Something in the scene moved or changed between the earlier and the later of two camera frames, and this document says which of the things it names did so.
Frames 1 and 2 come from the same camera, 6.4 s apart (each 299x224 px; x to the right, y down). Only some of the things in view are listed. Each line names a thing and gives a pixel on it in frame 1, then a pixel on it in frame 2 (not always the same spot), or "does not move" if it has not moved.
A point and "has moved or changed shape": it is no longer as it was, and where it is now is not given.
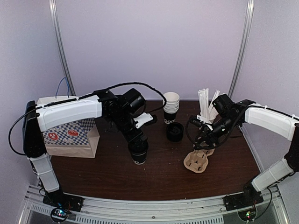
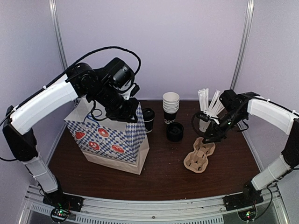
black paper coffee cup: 139,159 has moved or changed shape
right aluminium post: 241,55 does not move
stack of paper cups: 171,109 does not move
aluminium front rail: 80,209 does not move
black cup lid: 138,148 has moved or changed shape
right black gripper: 207,137 to 217,131
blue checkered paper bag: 79,139 to 122,145
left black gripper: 130,138 to 130,112
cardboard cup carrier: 197,160 does not move
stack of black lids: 174,132 does not move
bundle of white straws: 206,109 does not move
